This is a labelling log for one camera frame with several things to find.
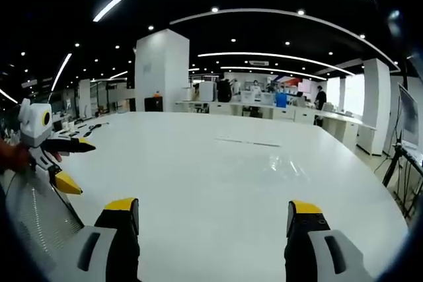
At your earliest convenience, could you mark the long white counter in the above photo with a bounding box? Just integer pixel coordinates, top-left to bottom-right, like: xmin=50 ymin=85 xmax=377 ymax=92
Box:
xmin=174 ymin=99 xmax=379 ymax=156

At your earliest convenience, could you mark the monitor screen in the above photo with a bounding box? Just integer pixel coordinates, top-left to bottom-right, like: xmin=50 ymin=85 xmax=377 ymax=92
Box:
xmin=397 ymin=83 xmax=421 ymax=146

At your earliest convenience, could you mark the white square pillar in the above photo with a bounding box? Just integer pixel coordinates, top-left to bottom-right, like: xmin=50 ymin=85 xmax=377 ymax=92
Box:
xmin=134 ymin=28 xmax=190 ymax=113

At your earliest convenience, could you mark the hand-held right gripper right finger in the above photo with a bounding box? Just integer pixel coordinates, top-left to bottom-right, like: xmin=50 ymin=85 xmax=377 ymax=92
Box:
xmin=284 ymin=199 xmax=375 ymax=282

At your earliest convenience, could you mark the white appliance box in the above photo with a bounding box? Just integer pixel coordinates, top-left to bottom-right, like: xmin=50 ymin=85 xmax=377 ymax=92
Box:
xmin=198 ymin=81 xmax=218 ymax=102

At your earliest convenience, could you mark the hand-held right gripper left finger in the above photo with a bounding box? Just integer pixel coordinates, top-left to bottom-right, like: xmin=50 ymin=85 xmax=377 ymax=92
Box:
xmin=54 ymin=197 xmax=141 ymax=282

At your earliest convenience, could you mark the clear food packaging bag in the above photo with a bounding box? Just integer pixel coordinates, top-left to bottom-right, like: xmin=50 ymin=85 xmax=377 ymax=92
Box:
xmin=267 ymin=153 xmax=310 ymax=177

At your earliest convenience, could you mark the silver ribbed food packaging bag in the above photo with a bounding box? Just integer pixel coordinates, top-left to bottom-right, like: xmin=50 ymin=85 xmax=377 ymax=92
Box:
xmin=5 ymin=174 xmax=85 ymax=265

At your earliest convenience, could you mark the black cabinet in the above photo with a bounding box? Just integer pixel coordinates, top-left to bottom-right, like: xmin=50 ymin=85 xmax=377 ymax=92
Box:
xmin=144 ymin=96 xmax=164 ymax=112

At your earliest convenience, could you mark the black tripod stand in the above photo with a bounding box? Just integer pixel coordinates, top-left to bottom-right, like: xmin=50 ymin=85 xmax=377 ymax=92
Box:
xmin=381 ymin=129 xmax=423 ymax=219

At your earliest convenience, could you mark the black tool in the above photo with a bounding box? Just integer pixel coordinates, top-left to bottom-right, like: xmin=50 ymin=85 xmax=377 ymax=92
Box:
xmin=82 ymin=122 xmax=110 ymax=137

